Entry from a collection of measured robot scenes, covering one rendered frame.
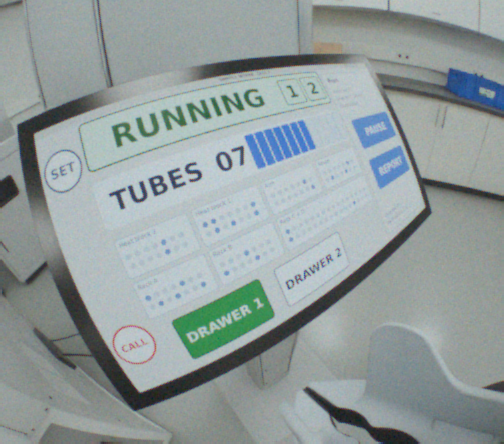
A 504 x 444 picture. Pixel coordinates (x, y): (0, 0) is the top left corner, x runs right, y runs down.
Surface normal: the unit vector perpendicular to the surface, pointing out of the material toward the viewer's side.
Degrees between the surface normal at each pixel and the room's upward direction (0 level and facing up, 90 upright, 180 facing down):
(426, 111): 90
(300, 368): 5
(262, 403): 3
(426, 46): 90
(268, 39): 90
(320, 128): 50
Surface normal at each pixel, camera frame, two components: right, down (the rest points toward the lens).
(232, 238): 0.37, -0.17
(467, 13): -0.37, 0.55
